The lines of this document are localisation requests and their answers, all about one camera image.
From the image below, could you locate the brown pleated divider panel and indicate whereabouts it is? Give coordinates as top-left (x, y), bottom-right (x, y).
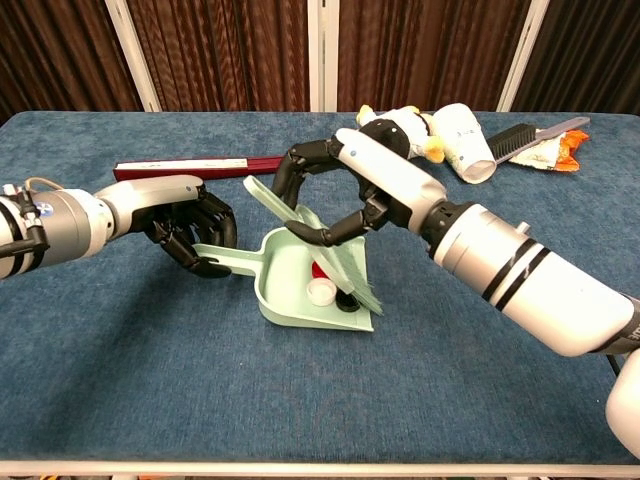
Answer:
top-left (127, 0), bottom-right (324, 113)
top-left (322, 0), bottom-right (532, 113)
top-left (497, 0), bottom-right (640, 115)
top-left (0, 0), bottom-right (161, 124)

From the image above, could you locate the white bottle cap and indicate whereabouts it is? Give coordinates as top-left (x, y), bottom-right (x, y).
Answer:
top-left (306, 280), bottom-right (337, 306)

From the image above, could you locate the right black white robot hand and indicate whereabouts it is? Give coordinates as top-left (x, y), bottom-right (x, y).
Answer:
top-left (271, 127), bottom-right (448, 248)

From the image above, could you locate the white paper cup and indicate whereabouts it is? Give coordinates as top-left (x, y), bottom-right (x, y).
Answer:
top-left (432, 102), bottom-right (499, 185)

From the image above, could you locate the black white plush toy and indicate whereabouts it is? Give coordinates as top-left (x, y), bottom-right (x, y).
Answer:
top-left (356, 103), bottom-right (445, 165)

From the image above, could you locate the mint green hand brush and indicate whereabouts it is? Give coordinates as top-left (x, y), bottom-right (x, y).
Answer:
top-left (242, 174), bottom-right (385, 317)

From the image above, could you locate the mint green dustpan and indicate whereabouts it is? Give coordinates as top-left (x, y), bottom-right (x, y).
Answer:
top-left (192, 204), bottom-right (375, 335)

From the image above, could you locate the crumpled orange white wrapper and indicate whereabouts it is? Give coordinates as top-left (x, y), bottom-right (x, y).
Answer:
top-left (509, 129), bottom-right (589, 173)

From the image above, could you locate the blue table cloth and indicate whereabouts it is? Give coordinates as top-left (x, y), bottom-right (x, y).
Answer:
top-left (0, 110), bottom-right (640, 464)

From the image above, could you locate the grey black bristle brush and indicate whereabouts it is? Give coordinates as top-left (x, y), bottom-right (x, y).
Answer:
top-left (487, 116), bottom-right (592, 164)

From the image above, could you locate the dark red folded fan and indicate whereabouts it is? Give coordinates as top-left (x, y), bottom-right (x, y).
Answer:
top-left (113, 155), bottom-right (286, 184)

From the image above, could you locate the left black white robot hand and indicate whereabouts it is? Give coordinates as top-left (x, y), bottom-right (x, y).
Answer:
top-left (97, 173), bottom-right (239, 279)

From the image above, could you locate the black bottle cap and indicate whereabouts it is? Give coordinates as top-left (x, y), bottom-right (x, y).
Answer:
top-left (334, 291), bottom-right (362, 314)

